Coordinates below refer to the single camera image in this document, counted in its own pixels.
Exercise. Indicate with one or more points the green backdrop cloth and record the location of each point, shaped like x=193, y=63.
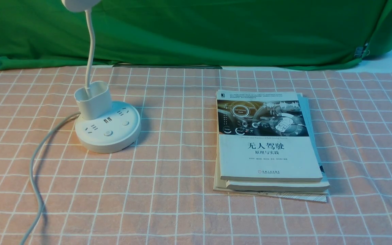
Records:
x=296, y=34

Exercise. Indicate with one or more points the silver binder clip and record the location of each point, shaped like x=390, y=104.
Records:
x=361, y=52

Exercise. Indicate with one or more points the pink checkered tablecloth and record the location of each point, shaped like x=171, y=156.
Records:
x=159, y=191

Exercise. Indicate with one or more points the bottom paper booklet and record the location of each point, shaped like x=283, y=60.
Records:
x=221, y=185

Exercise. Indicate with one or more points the white desk lamp with sockets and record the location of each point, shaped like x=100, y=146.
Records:
x=103, y=126

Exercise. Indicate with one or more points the white self-driving textbook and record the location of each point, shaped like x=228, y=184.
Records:
x=267, y=149

